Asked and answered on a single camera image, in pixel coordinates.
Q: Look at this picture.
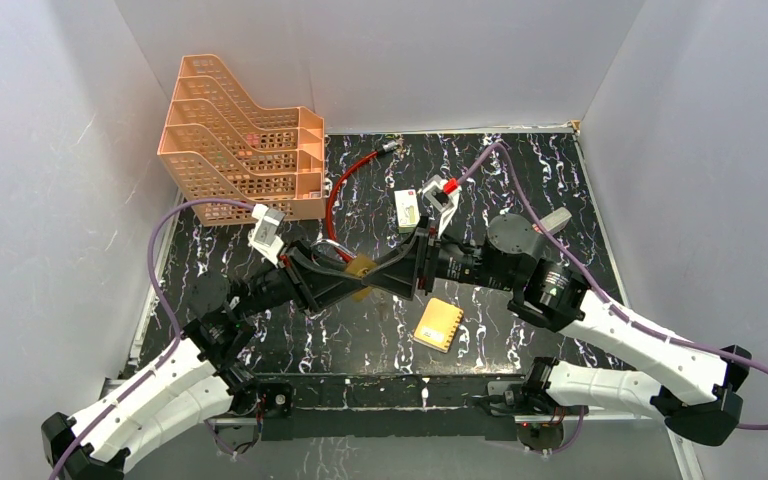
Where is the brass padlock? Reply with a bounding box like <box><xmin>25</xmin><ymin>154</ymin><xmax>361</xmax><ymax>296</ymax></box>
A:
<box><xmin>311</xmin><ymin>238</ymin><xmax>376</xmax><ymax>278</ymax></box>

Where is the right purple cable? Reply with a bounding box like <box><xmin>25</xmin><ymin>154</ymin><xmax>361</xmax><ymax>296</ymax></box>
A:
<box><xmin>456</xmin><ymin>140</ymin><xmax>768</xmax><ymax>432</ymax></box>

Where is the orange spiral notebook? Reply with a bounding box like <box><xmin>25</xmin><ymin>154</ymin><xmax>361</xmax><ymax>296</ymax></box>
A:
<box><xmin>413</xmin><ymin>298</ymin><xmax>463</xmax><ymax>353</ymax></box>

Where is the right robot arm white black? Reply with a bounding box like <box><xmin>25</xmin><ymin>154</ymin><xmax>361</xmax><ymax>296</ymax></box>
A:
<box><xmin>362</xmin><ymin>214</ymin><xmax>747</xmax><ymax>446</ymax></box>

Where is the red cable lock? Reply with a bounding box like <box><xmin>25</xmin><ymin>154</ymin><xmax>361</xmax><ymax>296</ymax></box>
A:
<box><xmin>324</xmin><ymin>140</ymin><xmax>402</xmax><ymax>243</ymax></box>

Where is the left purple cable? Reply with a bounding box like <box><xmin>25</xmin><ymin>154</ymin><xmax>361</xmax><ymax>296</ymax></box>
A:
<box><xmin>49</xmin><ymin>198</ymin><xmax>256</xmax><ymax>480</ymax></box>

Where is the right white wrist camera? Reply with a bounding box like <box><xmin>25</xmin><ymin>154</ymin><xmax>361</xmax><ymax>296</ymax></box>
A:
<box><xmin>421</xmin><ymin>175</ymin><xmax>461</xmax><ymax>237</ymax></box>

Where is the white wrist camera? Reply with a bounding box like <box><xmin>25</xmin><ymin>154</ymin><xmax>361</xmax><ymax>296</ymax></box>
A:
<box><xmin>421</xmin><ymin>175</ymin><xmax>461</xmax><ymax>237</ymax></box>
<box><xmin>248</xmin><ymin>204</ymin><xmax>285</xmax><ymax>266</ymax></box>

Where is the white green small box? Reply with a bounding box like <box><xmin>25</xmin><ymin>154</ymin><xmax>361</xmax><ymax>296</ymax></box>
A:
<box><xmin>394</xmin><ymin>189</ymin><xmax>421</xmax><ymax>233</ymax></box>

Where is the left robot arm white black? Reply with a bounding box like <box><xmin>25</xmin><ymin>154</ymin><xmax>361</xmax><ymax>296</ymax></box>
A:
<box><xmin>41</xmin><ymin>242</ymin><xmax>376</xmax><ymax>479</ymax></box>

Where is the purple cable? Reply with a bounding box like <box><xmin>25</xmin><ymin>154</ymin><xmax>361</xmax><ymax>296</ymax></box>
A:
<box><xmin>49</xmin><ymin>198</ymin><xmax>256</xmax><ymax>480</ymax></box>
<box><xmin>456</xmin><ymin>140</ymin><xmax>768</xmax><ymax>432</ymax></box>

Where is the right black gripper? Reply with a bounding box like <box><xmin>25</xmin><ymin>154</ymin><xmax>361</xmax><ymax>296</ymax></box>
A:
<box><xmin>361</xmin><ymin>212</ymin><xmax>517</xmax><ymax>301</ymax></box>

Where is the orange plastic file rack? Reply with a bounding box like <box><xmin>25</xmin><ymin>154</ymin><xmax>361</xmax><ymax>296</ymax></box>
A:
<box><xmin>157</xmin><ymin>54</ymin><xmax>326</xmax><ymax>226</ymax></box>

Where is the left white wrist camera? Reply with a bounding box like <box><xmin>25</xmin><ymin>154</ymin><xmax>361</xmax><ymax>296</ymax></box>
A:
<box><xmin>248</xmin><ymin>204</ymin><xmax>285</xmax><ymax>266</ymax></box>

